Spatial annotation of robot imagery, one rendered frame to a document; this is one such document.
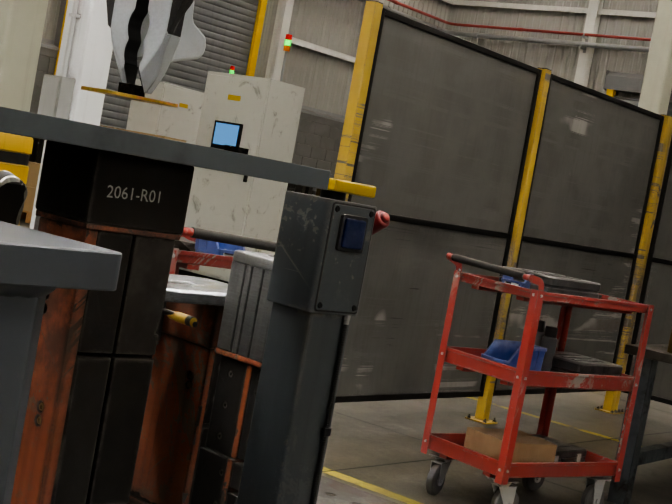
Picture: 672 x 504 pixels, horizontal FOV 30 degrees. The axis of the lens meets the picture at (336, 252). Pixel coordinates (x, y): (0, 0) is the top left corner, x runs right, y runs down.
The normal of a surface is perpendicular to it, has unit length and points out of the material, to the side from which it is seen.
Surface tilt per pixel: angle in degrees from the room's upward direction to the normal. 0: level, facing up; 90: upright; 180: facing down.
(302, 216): 90
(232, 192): 90
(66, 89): 90
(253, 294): 90
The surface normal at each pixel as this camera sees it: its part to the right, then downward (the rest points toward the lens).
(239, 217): -0.59, -0.07
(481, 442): -0.83, -0.12
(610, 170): 0.76, 0.17
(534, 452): 0.54, 0.14
